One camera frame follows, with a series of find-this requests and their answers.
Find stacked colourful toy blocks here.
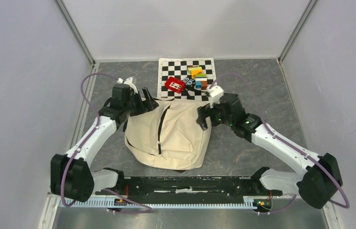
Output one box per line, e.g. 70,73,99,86
194,74,208,90

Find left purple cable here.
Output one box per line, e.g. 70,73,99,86
60,73,153,215

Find green orange toy block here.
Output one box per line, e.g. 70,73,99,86
187,66,203,79

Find cream canvas backpack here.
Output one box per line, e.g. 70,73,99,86
123,98,212,170

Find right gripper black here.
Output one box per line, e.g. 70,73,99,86
195,101,234,131

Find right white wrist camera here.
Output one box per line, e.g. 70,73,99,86
206,85,224,108

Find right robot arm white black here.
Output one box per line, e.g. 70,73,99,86
196,94,350,209

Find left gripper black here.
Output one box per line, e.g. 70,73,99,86
123,87,159,117

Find black white chessboard mat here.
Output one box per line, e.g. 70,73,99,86
157,57,216,101

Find aluminium frame post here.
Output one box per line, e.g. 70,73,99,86
277,0,318,67
54,0,95,66

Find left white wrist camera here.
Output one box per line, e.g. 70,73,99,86
117,77,138,94

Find aluminium frame post left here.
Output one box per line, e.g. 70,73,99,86
54,0,95,66

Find red toy brick frame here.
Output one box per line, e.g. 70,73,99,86
164,77,186,94

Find blue black toy robot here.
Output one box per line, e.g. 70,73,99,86
183,77,195,90

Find aluminium frame post right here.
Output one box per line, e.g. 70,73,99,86
277,0,318,67

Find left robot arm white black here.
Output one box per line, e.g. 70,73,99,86
50,83,159,207

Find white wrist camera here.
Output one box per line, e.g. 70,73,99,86
117,77,138,94
206,85,224,108

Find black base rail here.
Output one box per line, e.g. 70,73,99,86
95,176,283,210

